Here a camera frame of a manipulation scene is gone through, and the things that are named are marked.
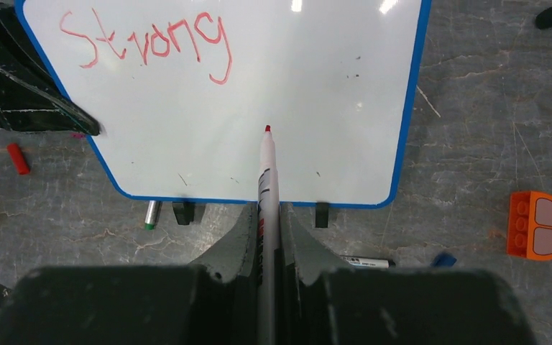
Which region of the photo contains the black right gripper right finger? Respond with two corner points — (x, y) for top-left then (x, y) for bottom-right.
(279, 203), (536, 344)

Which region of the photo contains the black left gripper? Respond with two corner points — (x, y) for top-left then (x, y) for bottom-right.
(0, 2), (101, 136)

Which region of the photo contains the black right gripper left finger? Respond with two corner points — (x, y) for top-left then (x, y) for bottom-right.
(0, 203), (258, 344)

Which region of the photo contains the blue framed whiteboard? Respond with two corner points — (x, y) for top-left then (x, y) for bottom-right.
(14, 1), (431, 208)

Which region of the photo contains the black whiteboard foot left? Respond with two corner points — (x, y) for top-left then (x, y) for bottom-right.
(172, 201), (206, 226)

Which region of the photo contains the black whiteboard foot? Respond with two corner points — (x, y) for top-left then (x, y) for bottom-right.
(172, 201), (206, 226)
(314, 202), (330, 229)

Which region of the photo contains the black whiteboard foot right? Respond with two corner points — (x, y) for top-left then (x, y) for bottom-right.
(314, 202), (330, 229)

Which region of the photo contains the black cap marker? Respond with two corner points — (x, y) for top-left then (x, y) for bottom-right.
(341, 256), (396, 269)

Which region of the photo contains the green cap marker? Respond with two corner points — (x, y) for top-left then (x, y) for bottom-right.
(144, 201), (162, 230)

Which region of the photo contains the blue cap marker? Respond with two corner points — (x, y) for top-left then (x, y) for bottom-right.
(431, 252), (457, 267)

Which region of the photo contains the orange window toy block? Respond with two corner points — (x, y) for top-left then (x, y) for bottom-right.
(506, 190), (552, 261)

